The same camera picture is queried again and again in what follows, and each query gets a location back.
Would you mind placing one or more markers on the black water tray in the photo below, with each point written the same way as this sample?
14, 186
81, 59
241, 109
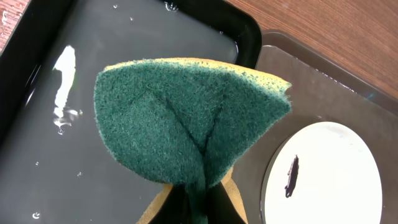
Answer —
54, 166

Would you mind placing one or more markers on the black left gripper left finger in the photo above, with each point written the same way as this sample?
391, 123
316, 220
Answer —
175, 209

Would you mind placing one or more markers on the dark grey serving tray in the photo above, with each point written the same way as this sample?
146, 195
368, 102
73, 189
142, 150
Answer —
321, 91

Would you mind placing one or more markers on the green yellow sponge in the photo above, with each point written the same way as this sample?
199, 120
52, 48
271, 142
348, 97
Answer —
185, 121

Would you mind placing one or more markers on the white plate top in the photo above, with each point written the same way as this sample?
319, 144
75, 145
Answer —
324, 173

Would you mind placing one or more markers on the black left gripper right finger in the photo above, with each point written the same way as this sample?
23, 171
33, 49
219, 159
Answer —
219, 207

